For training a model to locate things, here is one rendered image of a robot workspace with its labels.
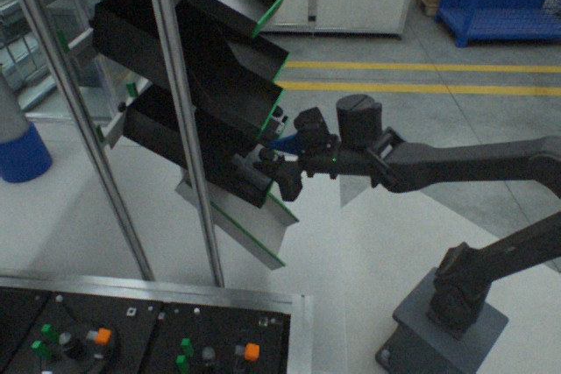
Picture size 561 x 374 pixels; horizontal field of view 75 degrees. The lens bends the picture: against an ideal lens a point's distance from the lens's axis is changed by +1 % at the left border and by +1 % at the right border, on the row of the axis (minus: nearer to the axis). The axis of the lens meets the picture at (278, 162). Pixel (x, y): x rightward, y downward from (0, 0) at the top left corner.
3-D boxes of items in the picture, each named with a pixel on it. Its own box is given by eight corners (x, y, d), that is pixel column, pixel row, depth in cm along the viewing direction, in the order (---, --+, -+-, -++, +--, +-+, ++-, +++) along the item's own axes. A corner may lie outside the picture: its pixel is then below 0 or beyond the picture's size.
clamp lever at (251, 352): (245, 360, 65) (259, 345, 61) (244, 372, 64) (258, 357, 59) (226, 356, 65) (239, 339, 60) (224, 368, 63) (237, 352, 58)
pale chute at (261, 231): (287, 226, 90) (300, 220, 87) (272, 271, 80) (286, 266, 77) (202, 149, 81) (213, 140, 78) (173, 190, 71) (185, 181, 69)
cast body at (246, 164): (272, 178, 73) (287, 156, 68) (262, 192, 70) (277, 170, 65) (237, 154, 73) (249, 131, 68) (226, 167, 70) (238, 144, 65)
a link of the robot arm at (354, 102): (422, 166, 57) (422, 96, 51) (399, 195, 53) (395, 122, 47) (358, 153, 65) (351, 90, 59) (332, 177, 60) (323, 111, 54)
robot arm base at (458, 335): (477, 316, 65) (490, 299, 61) (459, 342, 62) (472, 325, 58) (440, 289, 69) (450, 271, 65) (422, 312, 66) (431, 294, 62)
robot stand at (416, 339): (472, 363, 78) (510, 318, 65) (436, 418, 70) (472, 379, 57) (410, 314, 86) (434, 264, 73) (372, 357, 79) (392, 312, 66)
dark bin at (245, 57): (286, 62, 78) (301, 32, 73) (268, 92, 68) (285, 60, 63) (167, -7, 75) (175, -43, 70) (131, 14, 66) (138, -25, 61)
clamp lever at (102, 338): (109, 346, 67) (112, 330, 63) (103, 357, 66) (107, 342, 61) (88, 341, 67) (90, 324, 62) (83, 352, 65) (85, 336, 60)
